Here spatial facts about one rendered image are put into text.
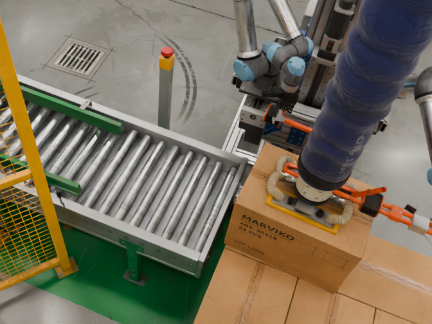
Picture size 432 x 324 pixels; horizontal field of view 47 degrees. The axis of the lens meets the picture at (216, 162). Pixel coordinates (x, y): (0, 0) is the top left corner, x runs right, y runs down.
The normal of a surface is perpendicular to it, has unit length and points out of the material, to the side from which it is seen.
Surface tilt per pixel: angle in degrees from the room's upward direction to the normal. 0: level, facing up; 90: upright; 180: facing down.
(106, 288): 0
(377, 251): 0
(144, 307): 0
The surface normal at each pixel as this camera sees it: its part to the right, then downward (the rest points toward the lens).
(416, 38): 0.31, 0.70
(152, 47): 0.11, -0.59
